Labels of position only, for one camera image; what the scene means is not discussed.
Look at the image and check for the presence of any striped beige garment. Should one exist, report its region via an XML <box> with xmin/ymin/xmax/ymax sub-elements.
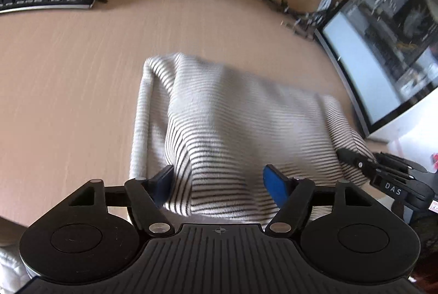
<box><xmin>129</xmin><ymin>53</ymin><xmax>377</xmax><ymax>224</ymax></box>

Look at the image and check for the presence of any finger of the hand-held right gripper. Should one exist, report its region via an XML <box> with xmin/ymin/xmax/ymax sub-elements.
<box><xmin>336</xmin><ymin>148</ymin><xmax>381</xmax><ymax>180</ymax></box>
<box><xmin>374</xmin><ymin>152</ymin><xmax>428</xmax><ymax>178</ymax></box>

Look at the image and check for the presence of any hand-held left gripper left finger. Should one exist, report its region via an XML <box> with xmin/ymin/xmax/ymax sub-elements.
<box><xmin>68</xmin><ymin>165</ymin><xmax>175</xmax><ymax>236</ymax></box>

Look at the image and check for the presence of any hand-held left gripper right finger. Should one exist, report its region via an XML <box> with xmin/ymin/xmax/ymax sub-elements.
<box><xmin>263</xmin><ymin>164</ymin><xmax>372</xmax><ymax>236</ymax></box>

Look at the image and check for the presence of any right-side lit monitor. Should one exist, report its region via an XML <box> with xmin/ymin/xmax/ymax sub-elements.
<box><xmin>314</xmin><ymin>0</ymin><xmax>438</xmax><ymax>144</ymax></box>

